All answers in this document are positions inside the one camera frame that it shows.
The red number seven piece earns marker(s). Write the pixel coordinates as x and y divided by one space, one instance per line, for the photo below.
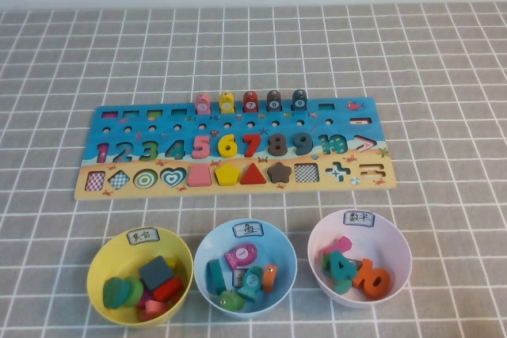
253 144

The brown number eight piece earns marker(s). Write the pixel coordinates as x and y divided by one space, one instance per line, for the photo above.
277 145

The yellow number six piece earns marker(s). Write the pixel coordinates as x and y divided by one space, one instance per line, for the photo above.
227 147

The red fish piece seven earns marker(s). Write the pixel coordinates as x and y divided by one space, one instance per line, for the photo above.
250 102

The brown fish piece eight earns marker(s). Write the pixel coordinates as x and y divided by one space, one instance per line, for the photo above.
274 101

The dark grey number nine piece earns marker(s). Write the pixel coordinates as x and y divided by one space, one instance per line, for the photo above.
304 142

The pink number five piece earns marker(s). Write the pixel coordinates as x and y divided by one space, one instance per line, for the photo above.
201 147

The yellow fish piece six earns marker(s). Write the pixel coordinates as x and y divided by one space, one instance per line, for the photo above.
226 103

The dark grey fish piece nine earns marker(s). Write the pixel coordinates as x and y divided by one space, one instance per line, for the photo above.
300 102

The pink fish piece five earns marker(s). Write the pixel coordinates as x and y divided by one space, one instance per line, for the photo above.
203 103

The wooden number puzzle board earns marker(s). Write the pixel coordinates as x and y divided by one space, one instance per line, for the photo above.
166 191

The pink fish piece one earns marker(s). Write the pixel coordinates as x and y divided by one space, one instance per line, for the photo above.
241 255

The blue plastic bowl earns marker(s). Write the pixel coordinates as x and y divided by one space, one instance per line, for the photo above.
285 259

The pink number one piece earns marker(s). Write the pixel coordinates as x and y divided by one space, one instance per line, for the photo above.
342 244

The orange fish piece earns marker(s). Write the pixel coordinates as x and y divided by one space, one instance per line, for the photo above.
269 278

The dark teal fish piece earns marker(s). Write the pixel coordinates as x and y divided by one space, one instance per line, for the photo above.
215 276

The teal fish piece two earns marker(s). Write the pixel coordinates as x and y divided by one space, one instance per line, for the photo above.
250 284

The yellow equals sign piece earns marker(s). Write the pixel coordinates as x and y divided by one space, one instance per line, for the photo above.
172 263

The teal number four piece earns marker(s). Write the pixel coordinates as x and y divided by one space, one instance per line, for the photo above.
341 266

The green fish piece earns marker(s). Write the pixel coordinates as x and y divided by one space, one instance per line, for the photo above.
230 301

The green number piece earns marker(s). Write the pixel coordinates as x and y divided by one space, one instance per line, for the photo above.
342 286

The pink plastic bowl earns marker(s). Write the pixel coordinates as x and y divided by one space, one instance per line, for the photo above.
392 243

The orange number ten piece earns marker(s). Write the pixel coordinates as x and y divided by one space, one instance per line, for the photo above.
372 279

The yellow plastic bowl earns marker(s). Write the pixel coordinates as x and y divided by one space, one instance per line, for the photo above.
103 259

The red triangle block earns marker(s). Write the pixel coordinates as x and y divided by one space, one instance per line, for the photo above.
252 177

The brown star block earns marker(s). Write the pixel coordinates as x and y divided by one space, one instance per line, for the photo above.
279 172

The yellow pentagon block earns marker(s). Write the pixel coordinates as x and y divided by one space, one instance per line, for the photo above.
227 175

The pink trapezoid block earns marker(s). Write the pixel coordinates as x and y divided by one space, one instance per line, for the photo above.
199 177

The white paper label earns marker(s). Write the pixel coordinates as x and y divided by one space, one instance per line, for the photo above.
248 230
143 236
359 218

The red wooden block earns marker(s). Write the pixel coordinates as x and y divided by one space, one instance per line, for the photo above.
169 289

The green round block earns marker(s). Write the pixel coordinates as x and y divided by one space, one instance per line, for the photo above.
135 289

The magenta wooden block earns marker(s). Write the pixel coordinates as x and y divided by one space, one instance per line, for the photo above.
144 297

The pink wooden block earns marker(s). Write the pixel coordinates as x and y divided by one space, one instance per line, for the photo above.
152 308

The green heart block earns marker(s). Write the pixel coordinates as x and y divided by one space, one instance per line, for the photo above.
115 293

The grey checked tablecloth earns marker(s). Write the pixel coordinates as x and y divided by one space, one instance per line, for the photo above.
59 77

